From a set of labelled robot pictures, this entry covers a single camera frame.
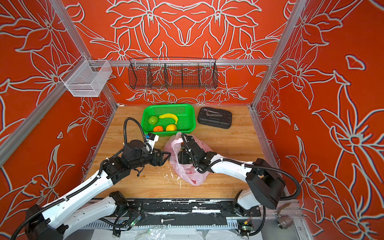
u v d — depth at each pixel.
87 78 0.92
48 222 0.39
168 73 1.00
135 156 0.57
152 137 0.66
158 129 0.99
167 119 1.10
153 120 1.04
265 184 0.43
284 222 0.67
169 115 1.10
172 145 0.69
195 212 0.73
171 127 0.98
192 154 0.63
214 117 1.04
